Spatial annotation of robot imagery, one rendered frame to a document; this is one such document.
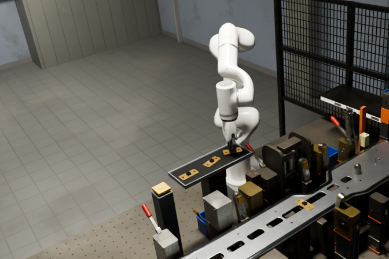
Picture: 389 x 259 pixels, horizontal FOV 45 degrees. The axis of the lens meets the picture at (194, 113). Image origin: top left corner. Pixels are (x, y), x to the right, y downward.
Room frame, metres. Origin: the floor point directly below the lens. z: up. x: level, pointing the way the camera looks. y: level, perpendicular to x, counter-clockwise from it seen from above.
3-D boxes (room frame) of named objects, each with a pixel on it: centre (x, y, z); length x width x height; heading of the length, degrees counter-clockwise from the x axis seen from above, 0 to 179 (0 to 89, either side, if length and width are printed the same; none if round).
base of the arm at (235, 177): (2.14, -0.21, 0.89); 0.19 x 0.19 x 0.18
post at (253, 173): (1.72, -0.22, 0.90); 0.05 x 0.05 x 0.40; 31
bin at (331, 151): (2.28, -0.73, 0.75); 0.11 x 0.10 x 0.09; 121
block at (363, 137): (1.97, -0.82, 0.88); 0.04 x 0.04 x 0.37; 31
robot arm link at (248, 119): (2.13, -0.24, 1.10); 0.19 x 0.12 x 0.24; 79
